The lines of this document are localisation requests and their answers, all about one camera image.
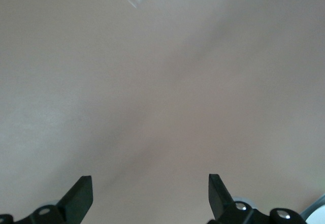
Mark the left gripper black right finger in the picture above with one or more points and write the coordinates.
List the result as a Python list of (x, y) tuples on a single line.
[(217, 196)]

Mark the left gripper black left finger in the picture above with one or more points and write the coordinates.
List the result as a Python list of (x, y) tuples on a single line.
[(78, 198)]

